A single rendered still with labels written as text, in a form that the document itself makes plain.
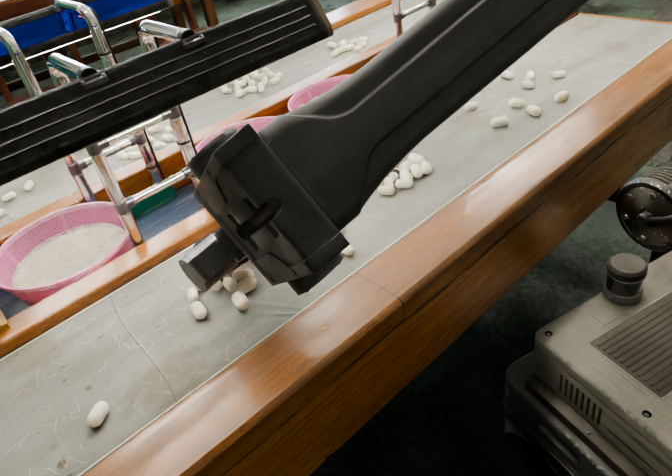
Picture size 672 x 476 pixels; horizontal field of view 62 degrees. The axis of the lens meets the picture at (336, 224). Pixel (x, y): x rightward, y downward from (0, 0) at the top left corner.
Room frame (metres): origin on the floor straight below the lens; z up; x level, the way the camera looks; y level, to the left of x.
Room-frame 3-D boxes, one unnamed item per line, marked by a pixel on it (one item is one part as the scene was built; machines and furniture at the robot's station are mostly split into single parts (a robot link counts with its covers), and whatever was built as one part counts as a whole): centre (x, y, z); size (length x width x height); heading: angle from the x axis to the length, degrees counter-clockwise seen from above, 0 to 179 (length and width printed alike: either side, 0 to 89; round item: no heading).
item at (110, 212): (0.91, 0.52, 0.72); 0.27 x 0.27 x 0.10
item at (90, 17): (1.17, 0.49, 0.90); 0.20 x 0.19 x 0.45; 125
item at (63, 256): (0.91, 0.52, 0.71); 0.22 x 0.22 x 0.06
